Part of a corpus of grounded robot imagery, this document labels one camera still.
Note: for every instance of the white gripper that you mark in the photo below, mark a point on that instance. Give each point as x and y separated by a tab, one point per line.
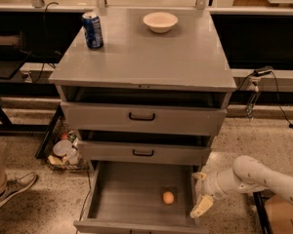
212	185

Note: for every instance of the orange fruit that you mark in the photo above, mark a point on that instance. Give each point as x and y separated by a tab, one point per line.
168	198

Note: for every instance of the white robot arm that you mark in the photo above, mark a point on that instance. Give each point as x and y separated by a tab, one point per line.
246	175

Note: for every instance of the grey bottom drawer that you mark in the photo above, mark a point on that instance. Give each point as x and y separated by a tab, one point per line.
126	198

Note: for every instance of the grey drawer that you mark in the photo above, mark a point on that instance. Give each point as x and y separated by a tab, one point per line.
177	112
126	198
168	148

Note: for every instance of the grey drawer cabinet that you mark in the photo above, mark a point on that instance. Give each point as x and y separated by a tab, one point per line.
188	58

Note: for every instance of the grey middle drawer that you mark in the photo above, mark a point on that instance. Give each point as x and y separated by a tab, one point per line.
168	148

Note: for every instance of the grey top drawer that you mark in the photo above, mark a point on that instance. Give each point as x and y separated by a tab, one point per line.
177	112

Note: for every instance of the black metal bar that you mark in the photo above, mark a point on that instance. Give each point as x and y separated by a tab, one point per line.
262	214

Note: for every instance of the brown cardboard box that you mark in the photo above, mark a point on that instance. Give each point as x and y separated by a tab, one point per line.
280	215

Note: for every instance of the black power adapter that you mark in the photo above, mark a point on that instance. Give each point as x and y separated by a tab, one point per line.
263	71

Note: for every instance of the white bowl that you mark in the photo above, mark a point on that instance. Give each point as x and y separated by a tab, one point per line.
160	22

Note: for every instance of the grey sneaker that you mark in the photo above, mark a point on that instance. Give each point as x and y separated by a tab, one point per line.
17	186

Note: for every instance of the blue soda can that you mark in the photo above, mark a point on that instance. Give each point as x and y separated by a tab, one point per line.
93	31

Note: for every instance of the black middle drawer handle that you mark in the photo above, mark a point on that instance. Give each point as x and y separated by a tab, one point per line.
143	153

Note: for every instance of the black drawer handle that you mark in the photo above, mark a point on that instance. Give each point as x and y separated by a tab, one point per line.
143	153
147	118

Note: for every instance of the black top drawer handle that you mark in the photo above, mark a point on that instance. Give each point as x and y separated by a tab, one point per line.
147	118

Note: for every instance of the wire basket with clutter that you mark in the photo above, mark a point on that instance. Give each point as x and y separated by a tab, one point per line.
63	154

